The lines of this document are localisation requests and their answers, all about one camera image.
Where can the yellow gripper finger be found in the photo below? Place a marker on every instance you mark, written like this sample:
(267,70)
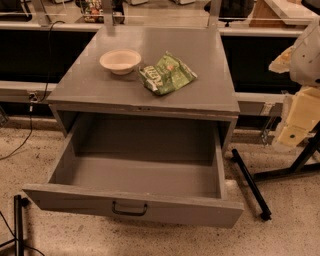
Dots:
(282,63)
(300,114)

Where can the green jalapeno chip bag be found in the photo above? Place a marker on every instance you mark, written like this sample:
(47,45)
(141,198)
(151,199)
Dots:
(168,75)

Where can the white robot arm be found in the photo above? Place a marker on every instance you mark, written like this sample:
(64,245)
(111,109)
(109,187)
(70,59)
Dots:
(305,59)

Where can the open grey top drawer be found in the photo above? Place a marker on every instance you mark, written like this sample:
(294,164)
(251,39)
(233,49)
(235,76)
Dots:
(175,166)

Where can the grey drawer cabinet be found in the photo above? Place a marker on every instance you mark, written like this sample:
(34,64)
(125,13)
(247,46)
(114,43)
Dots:
(88,87)

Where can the black stand right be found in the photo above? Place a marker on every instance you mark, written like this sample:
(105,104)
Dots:
(299,168)

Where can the black stand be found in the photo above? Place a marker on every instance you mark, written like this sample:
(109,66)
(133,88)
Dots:
(17,233)
(299,168)

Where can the white paper bowl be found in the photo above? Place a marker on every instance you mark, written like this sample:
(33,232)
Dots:
(120,61)

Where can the snack pile in background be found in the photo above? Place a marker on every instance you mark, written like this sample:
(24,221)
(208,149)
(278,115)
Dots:
(92,11)

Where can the black stand left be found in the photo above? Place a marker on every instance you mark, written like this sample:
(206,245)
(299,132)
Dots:
(17,233)

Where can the black drawer handle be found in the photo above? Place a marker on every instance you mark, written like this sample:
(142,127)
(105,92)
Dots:
(125,210)

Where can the grey rail barrier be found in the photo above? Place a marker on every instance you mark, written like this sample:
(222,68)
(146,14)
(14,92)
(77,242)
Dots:
(35,60)

